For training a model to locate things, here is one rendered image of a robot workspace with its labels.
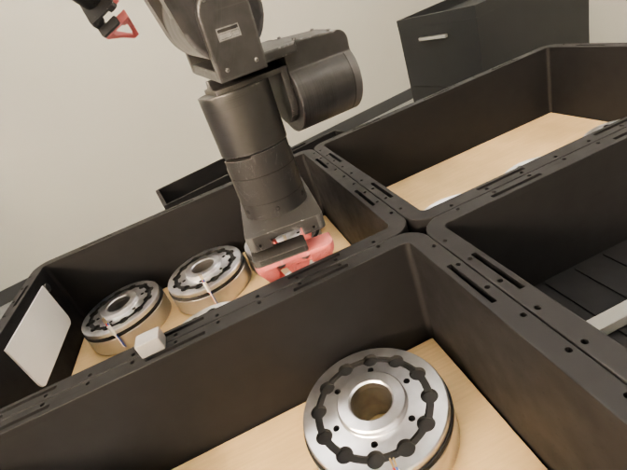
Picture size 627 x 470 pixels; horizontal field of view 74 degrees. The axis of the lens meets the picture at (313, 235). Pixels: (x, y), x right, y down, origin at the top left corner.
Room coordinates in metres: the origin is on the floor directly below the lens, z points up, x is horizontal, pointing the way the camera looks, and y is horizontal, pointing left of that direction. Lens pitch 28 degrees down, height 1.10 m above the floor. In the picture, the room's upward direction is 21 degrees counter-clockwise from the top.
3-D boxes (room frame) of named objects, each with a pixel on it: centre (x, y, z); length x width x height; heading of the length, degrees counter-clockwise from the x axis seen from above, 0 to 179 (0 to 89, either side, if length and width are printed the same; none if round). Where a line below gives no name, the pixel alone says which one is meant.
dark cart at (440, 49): (1.83, -1.03, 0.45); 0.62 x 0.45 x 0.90; 107
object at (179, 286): (0.47, 0.15, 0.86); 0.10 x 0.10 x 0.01
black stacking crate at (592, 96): (0.45, -0.26, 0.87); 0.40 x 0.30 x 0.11; 97
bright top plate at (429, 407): (0.19, 0.00, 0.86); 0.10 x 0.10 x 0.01
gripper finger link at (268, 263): (0.33, 0.02, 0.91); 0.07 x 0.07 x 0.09; 2
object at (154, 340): (0.25, 0.14, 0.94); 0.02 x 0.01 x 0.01; 97
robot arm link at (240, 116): (0.35, 0.01, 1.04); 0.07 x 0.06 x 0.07; 107
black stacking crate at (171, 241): (0.40, 0.14, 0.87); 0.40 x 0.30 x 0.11; 97
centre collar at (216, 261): (0.47, 0.15, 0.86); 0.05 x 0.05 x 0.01
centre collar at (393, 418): (0.19, 0.00, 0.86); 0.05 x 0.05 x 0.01
